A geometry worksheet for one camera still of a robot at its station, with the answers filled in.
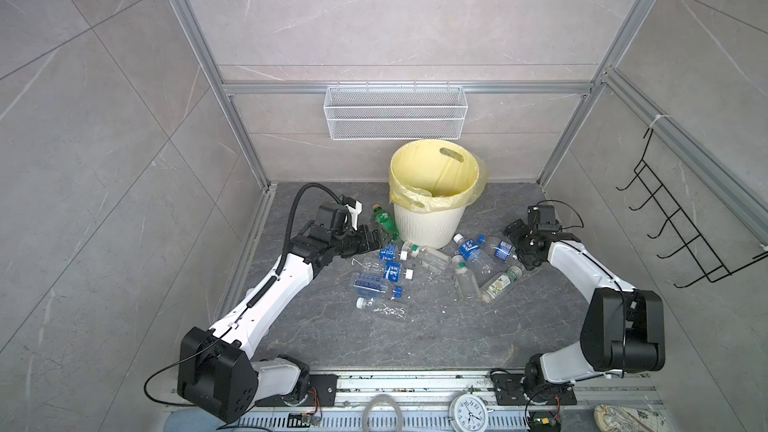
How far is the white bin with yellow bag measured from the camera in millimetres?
791

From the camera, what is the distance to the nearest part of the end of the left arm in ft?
1.85

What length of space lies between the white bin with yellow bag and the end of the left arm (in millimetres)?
165
